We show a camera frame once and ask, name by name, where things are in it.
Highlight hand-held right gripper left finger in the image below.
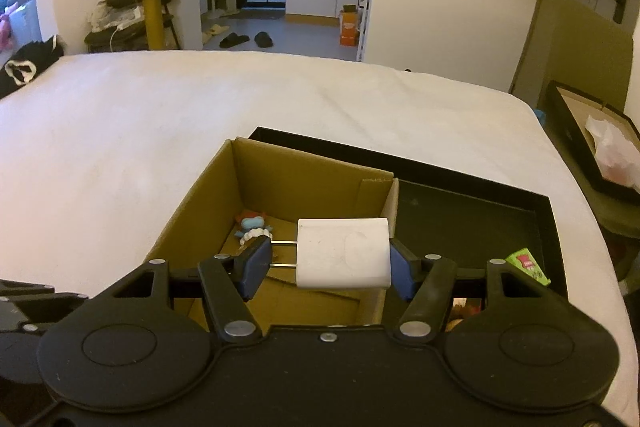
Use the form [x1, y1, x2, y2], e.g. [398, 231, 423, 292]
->
[100, 238, 274, 342]

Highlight black box with cardboard lining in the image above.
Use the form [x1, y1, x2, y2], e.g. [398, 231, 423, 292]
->
[542, 79, 640, 208]

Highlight black shallow tray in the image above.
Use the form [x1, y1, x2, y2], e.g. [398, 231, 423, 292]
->
[247, 126, 570, 329]

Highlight white plastic bag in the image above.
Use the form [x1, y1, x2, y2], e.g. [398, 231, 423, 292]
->
[584, 114, 640, 186]

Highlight olive chair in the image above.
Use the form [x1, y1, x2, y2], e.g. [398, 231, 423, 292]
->
[509, 0, 640, 239]

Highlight white bed mattress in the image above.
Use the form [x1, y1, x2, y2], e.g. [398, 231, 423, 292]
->
[0, 50, 622, 308]

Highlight brown cardboard box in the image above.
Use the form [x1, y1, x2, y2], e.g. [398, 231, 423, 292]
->
[144, 137, 401, 334]

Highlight small blue toy figure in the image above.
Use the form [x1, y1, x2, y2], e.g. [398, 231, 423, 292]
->
[234, 215, 274, 249]

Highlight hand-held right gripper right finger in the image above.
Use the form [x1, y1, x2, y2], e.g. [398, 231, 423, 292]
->
[389, 238, 557, 341]

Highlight small green packet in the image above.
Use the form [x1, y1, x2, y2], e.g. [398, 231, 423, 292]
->
[505, 247, 552, 287]

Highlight orange carton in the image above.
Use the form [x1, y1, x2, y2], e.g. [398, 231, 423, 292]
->
[339, 6, 361, 46]

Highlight beige slippers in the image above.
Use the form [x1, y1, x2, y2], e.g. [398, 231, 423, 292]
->
[201, 24, 231, 44]

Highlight white charger plug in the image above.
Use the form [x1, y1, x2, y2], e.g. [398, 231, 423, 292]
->
[270, 217, 393, 292]

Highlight black bag with white print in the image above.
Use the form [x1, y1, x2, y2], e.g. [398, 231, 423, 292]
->
[0, 35, 66, 98]

